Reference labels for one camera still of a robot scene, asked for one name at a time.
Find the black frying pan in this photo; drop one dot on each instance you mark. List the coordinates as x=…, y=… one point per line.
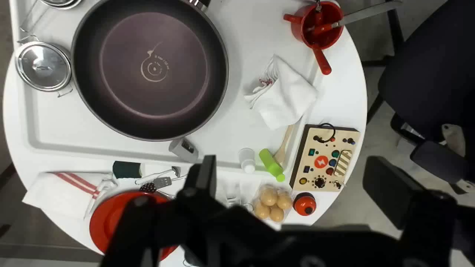
x=148, y=69

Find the black office chair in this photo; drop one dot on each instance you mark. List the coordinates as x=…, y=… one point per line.
x=430, y=69

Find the white cloth with red stripes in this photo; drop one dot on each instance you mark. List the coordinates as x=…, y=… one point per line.
x=53, y=195

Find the dark green block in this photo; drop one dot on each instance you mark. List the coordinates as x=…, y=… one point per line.
x=126, y=170

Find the white towel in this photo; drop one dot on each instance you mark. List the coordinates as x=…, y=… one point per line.
x=286, y=97

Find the small white bottle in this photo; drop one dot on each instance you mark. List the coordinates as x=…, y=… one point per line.
x=246, y=159

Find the clear plastic cup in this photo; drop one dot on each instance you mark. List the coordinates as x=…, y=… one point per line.
x=239, y=188

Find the pale wooden spoon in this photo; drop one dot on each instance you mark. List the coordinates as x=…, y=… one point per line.
x=286, y=142

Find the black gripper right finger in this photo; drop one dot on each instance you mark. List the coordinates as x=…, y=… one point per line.
x=387, y=188

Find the round bread roll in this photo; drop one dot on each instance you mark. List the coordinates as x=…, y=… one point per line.
x=283, y=201
x=276, y=214
x=260, y=210
x=269, y=196

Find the wooden busy board toy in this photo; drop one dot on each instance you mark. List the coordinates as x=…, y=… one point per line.
x=321, y=164

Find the green squeeze bottle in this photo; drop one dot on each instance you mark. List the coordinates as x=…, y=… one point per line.
x=272, y=165

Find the red measuring cup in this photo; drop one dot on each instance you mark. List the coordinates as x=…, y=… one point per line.
x=301, y=30

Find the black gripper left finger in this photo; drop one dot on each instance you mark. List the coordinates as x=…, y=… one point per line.
x=205, y=176

